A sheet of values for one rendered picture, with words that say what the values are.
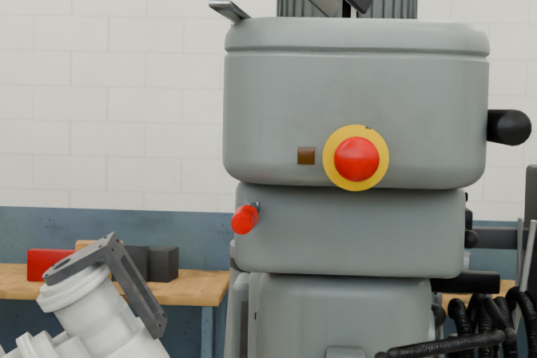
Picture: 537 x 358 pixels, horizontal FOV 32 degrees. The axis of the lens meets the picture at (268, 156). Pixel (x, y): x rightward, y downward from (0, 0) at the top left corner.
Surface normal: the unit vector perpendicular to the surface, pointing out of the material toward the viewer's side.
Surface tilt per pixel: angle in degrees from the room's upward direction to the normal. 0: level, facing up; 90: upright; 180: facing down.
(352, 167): 94
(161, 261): 90
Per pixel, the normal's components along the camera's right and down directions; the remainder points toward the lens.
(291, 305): -0.34, 0.04
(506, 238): -0.06, 0.05
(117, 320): 0.62, -0.18
